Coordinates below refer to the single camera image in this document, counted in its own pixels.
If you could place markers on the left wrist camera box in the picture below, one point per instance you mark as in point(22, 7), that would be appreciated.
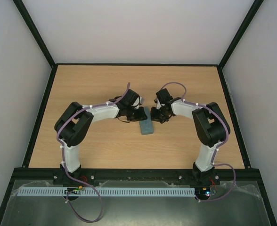
point(138, 102)

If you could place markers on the light blue slotted cable duct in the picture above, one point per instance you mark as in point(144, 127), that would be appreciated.
point(110, 192)

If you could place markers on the grey green glasses case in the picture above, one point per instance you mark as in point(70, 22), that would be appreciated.
point(146, 126)

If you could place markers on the black frame post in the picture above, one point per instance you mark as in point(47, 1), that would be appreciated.
point(34, 31)
point(241, 30)

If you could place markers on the right controller board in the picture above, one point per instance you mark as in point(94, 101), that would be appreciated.
point(204, 192)

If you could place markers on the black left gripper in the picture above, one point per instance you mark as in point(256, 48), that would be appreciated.
point(141, 117)

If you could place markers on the left controller board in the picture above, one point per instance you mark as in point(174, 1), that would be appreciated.
point(74, 190)

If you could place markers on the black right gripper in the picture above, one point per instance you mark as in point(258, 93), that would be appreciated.
point(157, 114)

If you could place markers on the black frame post right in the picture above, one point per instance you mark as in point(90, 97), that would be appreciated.
point(241, 30)

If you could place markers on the black frame post left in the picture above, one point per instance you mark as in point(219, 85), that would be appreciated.
point(34, 31)

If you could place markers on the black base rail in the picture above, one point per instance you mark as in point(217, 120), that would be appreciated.
point(95, 177)

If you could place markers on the controller board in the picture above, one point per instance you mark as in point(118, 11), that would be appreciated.
point(74, 190)
point(204, 192)

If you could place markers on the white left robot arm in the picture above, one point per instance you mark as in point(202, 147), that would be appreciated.
point(74, 123)

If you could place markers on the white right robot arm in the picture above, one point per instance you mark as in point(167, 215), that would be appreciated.
point(211, 126)

